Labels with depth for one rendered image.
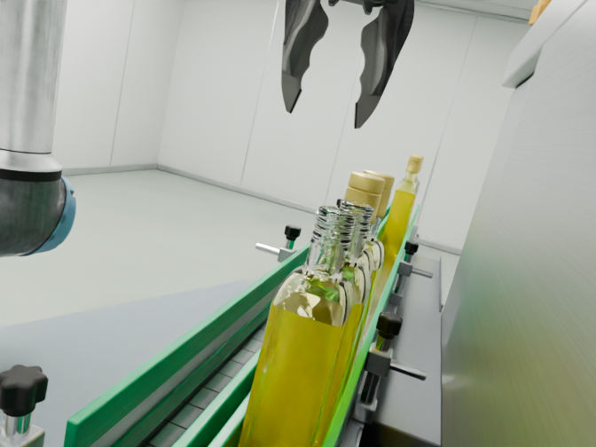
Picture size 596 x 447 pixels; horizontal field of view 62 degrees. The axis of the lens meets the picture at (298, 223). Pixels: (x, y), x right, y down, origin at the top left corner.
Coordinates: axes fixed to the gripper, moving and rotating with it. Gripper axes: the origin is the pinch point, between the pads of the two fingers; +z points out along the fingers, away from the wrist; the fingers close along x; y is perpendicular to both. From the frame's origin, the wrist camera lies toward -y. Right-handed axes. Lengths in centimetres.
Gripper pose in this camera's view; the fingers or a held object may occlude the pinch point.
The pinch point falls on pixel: (326, 105)
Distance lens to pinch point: 43.5
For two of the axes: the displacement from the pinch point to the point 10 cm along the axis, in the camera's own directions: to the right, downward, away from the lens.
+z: -2.3, 9.5, 2.1
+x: 9.7, 2.3, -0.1
